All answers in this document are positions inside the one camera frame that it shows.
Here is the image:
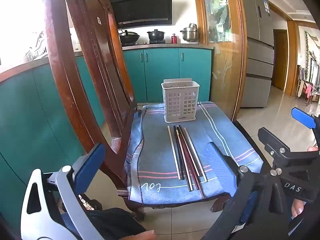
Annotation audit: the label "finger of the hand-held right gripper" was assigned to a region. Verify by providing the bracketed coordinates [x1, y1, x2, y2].
[257, 127, 320, 171]
[291, 107, 320, 130]

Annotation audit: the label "green wall garland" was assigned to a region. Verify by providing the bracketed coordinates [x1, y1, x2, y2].
[304, 30, 320, 68]

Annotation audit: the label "white plastic utensil basket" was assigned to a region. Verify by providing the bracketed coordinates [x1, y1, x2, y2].
[161, 79, 199, 123]

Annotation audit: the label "grey refrigerator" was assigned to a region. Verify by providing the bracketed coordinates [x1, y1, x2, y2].
[239, 0, 275, 108]

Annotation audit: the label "clothes drying rack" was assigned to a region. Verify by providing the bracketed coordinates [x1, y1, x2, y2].
[297, 65, 320, 107]

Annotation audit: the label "person's right hand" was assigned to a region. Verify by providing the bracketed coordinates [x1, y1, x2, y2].
[291, 145, 320, 218]

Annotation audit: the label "teal base kitchen cabinets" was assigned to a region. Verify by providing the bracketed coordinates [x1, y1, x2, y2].
[0, 46, 214, 230]

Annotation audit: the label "black chopstick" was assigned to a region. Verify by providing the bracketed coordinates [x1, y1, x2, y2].
[173, 125, 186, 180]

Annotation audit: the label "brown wooden door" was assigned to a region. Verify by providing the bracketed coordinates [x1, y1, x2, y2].
[272, 29, 288, 91]

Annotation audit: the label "dark clothing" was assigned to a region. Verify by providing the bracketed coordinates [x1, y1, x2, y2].
[85, 207, 147, 240]

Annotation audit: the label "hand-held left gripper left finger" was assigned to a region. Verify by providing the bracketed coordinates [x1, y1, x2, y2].
[20, 144, 106, 240]

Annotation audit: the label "person's left hand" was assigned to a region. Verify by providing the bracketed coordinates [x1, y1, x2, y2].
[117, 230, 157, 240]

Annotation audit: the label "black cooking pot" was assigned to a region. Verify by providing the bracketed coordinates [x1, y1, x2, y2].
[147, 29, 166, 42]

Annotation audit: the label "stainless steel pot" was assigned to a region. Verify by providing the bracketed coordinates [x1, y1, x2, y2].
[180, 23, 199, 42]

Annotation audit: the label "wood framed glass door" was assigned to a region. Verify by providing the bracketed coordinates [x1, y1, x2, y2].
[195, 0, 248, 128]

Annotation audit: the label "dark wooden chair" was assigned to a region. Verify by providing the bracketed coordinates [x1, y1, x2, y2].
[41, 0, 234, 222]

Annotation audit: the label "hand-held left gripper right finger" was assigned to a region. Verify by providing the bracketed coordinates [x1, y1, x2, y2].
[204, 142, 284, 240]

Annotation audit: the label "black range hood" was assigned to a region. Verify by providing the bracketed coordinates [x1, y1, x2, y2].
[108, 0, 173, 27]

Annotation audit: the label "black wok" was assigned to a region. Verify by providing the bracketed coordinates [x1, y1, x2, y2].
[119, 30, 140, 44]

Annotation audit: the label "dark red chopstick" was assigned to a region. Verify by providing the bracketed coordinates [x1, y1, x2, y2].
[178, 125, 203, 197]
[180, 127, 200, 176]

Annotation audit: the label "blue striped cloth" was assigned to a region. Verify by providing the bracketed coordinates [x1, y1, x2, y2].
[125, 101, 264, 205]

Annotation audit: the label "white dish rack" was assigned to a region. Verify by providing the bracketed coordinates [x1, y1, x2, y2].
[25, 46, 49, 62]

